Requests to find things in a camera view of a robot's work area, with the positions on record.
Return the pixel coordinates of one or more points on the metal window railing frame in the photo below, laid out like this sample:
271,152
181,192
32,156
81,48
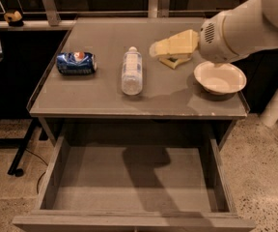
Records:
40,14

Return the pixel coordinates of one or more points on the green and yellow sponge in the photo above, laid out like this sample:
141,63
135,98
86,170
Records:
172,62

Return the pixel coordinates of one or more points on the yellow black tape dispenser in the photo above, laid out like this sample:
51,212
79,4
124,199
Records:
13,18

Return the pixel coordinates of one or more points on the white paper bowl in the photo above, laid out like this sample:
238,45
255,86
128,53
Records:
220,79

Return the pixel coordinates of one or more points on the crushed blue soda can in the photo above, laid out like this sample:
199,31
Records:
82,63

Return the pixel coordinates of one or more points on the black table leg stand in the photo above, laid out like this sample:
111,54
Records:
22,147

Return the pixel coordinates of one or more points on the open grey top drawer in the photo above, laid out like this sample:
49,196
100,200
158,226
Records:
93,188

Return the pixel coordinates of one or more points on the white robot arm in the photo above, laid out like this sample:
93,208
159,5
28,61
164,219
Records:
257,24

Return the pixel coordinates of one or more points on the grey cabinet table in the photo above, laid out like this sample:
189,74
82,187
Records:
166,94

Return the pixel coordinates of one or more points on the clear plastic water bottle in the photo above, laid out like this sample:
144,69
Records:
132,74

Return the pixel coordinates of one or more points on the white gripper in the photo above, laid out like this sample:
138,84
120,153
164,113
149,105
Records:
212,43

